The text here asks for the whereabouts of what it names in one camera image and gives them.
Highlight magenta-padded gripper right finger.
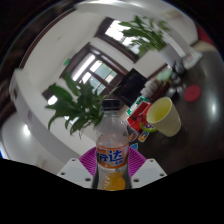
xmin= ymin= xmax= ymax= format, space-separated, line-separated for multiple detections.
xmin=128 ymin=146 xmax=168 ymax=189

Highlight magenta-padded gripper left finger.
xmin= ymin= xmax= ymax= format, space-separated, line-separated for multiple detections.
xmin=56 ymin=147 xmax=99 ymax=190

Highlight orange soda plastic bottle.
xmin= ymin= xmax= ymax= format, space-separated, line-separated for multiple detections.
xmin=94 ymin=98 xmax=132 ymax=192

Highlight colourful stickers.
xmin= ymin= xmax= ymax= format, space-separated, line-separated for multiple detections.
xmin=128 ymin=131 xmax=150 ymax=151

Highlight red box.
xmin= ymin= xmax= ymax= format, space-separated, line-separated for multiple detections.
xmin=126 ymin=100 xmax=152 ymax=132

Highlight bushy potted plant white pot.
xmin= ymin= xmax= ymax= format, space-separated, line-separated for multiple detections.
xmin=44 ymin=71 xmax=118 ymax=138

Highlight narrow dark-framed window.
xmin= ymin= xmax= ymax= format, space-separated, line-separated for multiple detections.
xmin=41 ymin=87 xmax=60 ymax=106

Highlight black chair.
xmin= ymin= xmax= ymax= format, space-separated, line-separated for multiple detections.
xmin=114 ymin=68 xmax=148 ymax=108

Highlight grey microphone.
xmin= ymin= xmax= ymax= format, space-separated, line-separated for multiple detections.
xmin=168 ymin=76 xmax=188 ymax=98

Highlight flat round red coaster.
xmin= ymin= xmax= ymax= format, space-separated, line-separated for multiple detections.
xmin=183 ymin=84 xmax=202 ymax=103

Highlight green plastic object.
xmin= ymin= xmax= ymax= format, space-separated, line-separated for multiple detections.
xmin=156 ymin=68 xmax=174 ymax=83

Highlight dark wooden double door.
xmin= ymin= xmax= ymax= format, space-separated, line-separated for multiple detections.
xmin=59 ymin=42 xmax=129 ymax=98

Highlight white printed magazine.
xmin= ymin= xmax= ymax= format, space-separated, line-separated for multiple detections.
xmin=183 ymin=49 xmax=204 ymax=70

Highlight tall potted plant white pot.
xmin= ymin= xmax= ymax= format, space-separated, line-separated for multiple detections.
xmin=118 ymin=14 xmax=183 ymax=68

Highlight wide dark-framed window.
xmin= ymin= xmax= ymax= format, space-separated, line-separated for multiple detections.
xmin=94 ymin=16 xmax=141 ymax=63

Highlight pale yellow cup green handle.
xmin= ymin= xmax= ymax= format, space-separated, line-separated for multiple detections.
xmin=139 ymin=96 xmax=183 ymax=138

